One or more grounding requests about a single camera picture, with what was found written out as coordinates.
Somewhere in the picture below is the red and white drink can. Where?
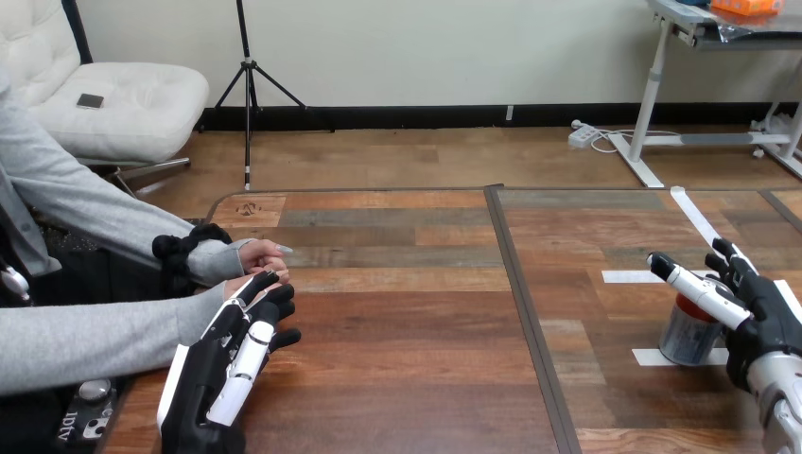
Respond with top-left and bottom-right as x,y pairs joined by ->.
658,290 -> 734,368

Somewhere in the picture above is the black tripod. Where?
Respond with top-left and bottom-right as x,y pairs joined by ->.
196,0 -> 337,192

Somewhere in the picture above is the person's body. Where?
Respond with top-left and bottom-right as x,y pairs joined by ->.
0,67 -> 166,454

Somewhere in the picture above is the person's hand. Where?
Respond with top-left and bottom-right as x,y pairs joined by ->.
237,238 -> 294,277
223,268 -> 291,304

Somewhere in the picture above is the tangle of cables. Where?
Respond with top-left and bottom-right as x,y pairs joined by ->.
587,103 -> 802,159

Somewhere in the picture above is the orange thing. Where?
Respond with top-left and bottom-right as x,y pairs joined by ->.
708,0 -> 786,18

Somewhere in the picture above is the white cushioned chair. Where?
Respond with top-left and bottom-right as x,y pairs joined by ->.
0,0 -> 211,197

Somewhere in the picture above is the person's forearm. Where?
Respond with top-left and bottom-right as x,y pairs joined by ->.
5,149 -> 253,300
0,280 -> 228,397

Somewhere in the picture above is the white power strip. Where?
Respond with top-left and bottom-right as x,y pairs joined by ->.
567,119 -> 601,150

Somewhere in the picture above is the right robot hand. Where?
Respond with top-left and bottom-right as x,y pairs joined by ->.
646,237 -> 802,394

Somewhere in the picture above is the white desk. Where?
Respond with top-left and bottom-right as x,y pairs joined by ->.
606,0 -> 802,190

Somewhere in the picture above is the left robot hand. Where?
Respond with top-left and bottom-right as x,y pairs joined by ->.
156,271 -> 303,454

